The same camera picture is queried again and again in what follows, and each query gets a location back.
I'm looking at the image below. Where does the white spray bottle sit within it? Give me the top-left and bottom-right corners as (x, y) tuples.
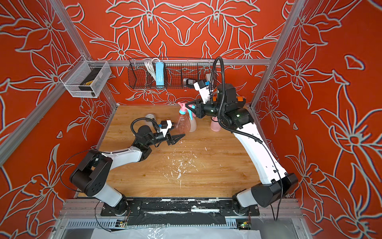
(189, 114), (197, 132)

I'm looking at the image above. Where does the pink blue spray nozzle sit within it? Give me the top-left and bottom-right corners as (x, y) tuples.
(178, 102), (195, 120)

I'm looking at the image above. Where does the clear reddish spray bottle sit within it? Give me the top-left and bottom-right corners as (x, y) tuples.
(176, 113), (191, 133)

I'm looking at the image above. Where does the pink spray bottle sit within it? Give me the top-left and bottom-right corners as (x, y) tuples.
(210, 117), (222, 132)

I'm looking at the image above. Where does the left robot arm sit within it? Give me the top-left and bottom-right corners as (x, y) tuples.
(70, 120), (185, 216)

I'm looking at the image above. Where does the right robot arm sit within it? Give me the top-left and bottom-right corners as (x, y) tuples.
(186, 81), (297, 215)

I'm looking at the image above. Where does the black orange tool case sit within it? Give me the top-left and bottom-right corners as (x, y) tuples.
(237, 96), (246, 104)

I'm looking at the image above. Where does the clear tape roll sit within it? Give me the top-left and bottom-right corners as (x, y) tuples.
(145, 113), (156, 120)

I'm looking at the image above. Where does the black device with label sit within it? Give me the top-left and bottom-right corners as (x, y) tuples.
(183, 78), (197, 89)

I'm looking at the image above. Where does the light blue box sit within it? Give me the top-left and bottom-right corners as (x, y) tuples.
(155, 62), (165, 89)

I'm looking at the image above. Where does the black box in bin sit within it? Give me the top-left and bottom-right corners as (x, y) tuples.
(79, 67), (101, 91)

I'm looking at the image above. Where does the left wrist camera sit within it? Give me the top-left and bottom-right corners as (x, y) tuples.
(159, 120), (172, 136)

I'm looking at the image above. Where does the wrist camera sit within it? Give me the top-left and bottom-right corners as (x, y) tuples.
(159, 120), (172, 136)
(194, 79), (211, 104)

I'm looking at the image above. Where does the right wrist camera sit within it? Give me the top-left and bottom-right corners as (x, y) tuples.
(194, 79), (211, 104)

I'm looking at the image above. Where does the black wire basket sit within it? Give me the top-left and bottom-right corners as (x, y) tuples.
(127, 57), (217, 90)

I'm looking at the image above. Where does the white cable bundle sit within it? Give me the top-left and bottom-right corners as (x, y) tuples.
(144, 59), (157, 81)

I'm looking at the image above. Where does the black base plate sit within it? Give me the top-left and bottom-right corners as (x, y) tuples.
(100, 197), (260, 229)

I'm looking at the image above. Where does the clear plastic wall bin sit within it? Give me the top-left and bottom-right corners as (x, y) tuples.
(60, 61), (111, 98)

